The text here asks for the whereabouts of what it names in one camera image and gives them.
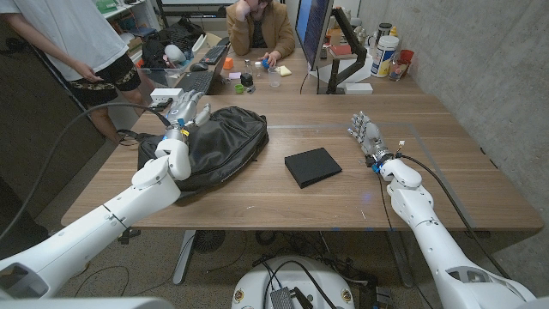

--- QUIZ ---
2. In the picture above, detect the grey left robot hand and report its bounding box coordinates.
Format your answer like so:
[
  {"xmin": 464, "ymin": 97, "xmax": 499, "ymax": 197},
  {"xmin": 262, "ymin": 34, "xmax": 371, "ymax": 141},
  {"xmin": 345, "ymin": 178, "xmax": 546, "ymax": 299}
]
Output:
[{"xmin": 164, "ymin": 89, "xmax": 212, "ymax": 142}]

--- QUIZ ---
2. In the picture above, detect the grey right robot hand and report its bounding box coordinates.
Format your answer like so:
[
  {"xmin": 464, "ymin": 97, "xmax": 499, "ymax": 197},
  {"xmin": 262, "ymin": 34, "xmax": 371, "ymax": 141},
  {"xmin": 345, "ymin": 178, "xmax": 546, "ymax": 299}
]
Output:
[{"xmin": 347, "ymin": 111, "xmax": 394, "ymax": 161}]

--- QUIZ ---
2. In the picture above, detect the black leather backpack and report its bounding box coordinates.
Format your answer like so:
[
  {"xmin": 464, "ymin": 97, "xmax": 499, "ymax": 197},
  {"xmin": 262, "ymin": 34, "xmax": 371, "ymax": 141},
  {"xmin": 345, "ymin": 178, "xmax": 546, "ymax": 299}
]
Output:
[{"xmin": 136, "ymin": 106, "xmax": 270, "ymax": 201}]

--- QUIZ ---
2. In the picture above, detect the black folder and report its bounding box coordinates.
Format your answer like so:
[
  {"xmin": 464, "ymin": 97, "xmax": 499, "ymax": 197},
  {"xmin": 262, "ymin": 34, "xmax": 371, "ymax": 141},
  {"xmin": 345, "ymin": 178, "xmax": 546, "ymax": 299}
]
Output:
[{"xmin": 284, "ymin": 147, "xmax": 343, "ymax": 190}]

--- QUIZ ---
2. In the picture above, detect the white power adapter box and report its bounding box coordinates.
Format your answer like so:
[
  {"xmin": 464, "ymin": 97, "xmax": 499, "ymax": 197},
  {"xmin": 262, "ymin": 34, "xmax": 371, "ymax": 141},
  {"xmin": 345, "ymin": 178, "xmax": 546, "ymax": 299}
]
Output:
[{"xmin": 149, "ymin": 88, "xmax": 185, "ymax": 105}]

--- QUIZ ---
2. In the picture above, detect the black laptop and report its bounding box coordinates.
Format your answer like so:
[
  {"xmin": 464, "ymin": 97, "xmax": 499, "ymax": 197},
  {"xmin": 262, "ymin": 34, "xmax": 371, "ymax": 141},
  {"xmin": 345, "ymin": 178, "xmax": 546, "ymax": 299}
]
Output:
[{"xmin": 174, "ymin": 42, "xmax": 231, "ymax": 96}]

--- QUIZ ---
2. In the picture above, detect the clear plastic bin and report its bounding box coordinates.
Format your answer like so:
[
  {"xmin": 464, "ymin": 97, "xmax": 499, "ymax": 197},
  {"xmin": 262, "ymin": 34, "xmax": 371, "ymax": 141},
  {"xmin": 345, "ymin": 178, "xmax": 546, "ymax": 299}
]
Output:
[{"xmin": 139, "ymin": 59, "xmax": 194, "ymax": 88}]

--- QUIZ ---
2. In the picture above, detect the white flat box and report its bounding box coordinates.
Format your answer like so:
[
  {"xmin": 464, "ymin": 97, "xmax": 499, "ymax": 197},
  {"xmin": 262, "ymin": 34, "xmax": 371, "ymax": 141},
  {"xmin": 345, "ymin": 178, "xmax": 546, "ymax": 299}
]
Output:
[{"xmin": 344, "ymin": 82, "xmax": 374, "ymax": 95}]

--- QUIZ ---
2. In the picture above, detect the grey white rounded object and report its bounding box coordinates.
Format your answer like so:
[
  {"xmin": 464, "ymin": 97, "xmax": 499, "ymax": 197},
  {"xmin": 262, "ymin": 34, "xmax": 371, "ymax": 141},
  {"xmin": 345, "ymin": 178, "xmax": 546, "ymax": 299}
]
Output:
[{"xmin": 164, "ymin": 44, "xmax": 188, "ymax": 64}]

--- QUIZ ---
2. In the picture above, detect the black keyboard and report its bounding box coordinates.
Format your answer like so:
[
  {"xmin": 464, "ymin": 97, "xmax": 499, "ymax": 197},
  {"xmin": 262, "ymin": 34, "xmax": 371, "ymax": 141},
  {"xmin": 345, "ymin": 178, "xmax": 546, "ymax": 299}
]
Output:
[{"xmin": 198, "ymin": 44, "xmax": 228, "ymax": 66}]

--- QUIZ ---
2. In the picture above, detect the black mesh bag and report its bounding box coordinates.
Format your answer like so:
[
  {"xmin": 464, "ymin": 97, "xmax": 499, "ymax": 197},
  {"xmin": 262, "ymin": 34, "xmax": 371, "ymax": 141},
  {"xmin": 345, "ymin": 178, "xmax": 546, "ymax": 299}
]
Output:
[{"xmin": 141, "ymin": 16, "xmax": 207, "ymax": 70}]

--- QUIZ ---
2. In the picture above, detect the white wipes canister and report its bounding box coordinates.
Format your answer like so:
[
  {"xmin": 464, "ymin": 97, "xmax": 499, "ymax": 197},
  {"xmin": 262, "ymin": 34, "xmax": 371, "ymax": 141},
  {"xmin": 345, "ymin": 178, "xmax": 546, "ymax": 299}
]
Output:
[{"xmin": 370, "ymin": 34, "xmax": 401, "ymax": 79}]

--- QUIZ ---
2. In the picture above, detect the black lidded tumbler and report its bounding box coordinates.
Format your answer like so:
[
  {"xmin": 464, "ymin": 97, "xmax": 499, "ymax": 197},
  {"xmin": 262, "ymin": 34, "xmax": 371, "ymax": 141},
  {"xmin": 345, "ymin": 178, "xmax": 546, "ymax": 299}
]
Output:
[{"xmin": 376, "ymin": 22, "xmax": 394, "ymax": 44}]

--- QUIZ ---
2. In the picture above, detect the white shelf unit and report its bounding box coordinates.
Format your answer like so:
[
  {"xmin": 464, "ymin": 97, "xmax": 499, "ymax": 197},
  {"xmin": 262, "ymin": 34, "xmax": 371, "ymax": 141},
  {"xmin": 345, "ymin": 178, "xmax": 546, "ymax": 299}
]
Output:
[{"xmin": 102, "ymin": 0, "xmax": 160, "ymax": 44}]

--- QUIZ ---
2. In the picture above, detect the seated person in tan jacket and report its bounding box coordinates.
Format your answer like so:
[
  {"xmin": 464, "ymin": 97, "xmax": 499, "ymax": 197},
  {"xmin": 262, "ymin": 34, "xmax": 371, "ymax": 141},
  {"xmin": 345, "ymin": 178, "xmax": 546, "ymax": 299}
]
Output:
[{"xmin": 225, "ymin": 0, "xmax": 296, "ymax": 68}]

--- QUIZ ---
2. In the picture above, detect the computer monitor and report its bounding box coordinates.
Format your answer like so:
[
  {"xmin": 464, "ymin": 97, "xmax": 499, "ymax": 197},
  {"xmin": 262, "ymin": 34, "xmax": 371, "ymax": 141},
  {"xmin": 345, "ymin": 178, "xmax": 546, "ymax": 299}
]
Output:
[{"xmin": 294, "ymin": 0, "xmax": 335, "ymax": 72}]

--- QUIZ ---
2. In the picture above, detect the grey table leg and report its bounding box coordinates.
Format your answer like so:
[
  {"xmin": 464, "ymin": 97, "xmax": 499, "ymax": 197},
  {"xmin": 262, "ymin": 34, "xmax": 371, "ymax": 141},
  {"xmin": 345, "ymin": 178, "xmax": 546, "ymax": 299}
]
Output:
[
  {"xmin": 385, "ymin": 231, "xmax": 415, "ymax": 288},
  {"xmin": 172, "ymin": 229, "xmax": 197, "ymax": 287}
]

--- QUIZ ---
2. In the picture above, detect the black round floor fan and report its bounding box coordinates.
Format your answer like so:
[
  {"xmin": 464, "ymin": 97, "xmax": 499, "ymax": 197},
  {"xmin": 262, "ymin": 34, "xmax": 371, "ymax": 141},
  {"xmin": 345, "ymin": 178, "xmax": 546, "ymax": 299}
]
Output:
[{"xmin": 192, "ymin": 230, "xmax": 227, "ymax": 254}]

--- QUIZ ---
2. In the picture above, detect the standing person in white t-shirt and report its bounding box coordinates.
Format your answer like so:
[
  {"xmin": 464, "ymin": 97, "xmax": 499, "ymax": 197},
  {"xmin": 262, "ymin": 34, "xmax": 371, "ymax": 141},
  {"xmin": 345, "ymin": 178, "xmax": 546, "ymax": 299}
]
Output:
[{"xmin": 0, "ymin": 0, "xmax": 147, "ymax": 145}]

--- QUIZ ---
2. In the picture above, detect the black partition panel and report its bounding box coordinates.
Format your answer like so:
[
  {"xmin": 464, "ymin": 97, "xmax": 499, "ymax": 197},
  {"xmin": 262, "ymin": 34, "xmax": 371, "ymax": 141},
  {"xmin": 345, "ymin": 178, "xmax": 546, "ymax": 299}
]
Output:
[{"xmin": 0, "ymin": 16, "xmax": 106, "ymax": 215}]

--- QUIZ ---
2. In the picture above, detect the white robot torso base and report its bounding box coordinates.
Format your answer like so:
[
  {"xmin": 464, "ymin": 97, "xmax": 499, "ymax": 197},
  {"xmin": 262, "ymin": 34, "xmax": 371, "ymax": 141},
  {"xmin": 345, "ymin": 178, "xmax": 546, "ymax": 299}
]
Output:
[{"xmin": 231, "ymin": 256, "xmax": 356, "ymax": 309}]

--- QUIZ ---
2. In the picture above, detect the white monitor base plate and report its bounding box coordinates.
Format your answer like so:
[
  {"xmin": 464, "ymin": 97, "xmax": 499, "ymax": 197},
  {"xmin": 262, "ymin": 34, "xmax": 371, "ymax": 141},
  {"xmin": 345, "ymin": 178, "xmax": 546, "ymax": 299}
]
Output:
[{"xmin": 309, "ymin": 55, "xmax": 373, "ymax": 85}]

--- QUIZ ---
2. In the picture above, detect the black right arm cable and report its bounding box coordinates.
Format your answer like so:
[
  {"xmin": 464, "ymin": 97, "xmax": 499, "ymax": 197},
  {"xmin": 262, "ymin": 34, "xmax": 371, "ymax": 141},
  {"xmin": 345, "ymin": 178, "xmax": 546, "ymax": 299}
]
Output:
[{"xmin": 396, "ymin": 152, "xmax": 511, "ymax": 280}]

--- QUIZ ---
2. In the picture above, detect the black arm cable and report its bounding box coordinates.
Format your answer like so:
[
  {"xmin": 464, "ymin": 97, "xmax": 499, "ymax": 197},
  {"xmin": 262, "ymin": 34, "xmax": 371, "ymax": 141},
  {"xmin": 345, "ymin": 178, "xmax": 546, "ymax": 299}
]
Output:
[
  {"xmin": 0, "ymin": 101, "xmax": 172, "ymax": 241},
  {"xmin": 396, "ymin": 152, "xmax": 511, "ymax": 280}
]

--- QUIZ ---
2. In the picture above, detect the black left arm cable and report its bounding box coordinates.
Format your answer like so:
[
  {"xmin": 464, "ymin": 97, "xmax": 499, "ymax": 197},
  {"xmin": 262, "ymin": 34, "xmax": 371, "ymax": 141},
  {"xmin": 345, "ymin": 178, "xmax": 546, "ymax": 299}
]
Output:
[{"xmin": 0, "ymin": 101, "xmax": 172, "ymax": 241}]

